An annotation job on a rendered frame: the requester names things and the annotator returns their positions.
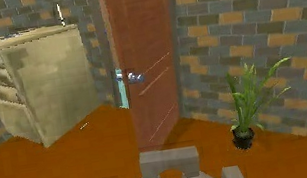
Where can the green house plant black pot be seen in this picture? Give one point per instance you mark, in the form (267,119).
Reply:
(244,103)

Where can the beige chest of drawers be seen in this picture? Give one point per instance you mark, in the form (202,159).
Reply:
(46,82)

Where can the grey arch block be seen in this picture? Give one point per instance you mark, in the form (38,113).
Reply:
(169,160)

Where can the thin white stick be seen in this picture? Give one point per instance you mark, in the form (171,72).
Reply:
(60,14)

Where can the red-brown wooden room door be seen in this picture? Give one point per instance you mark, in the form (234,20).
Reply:
(146,54)

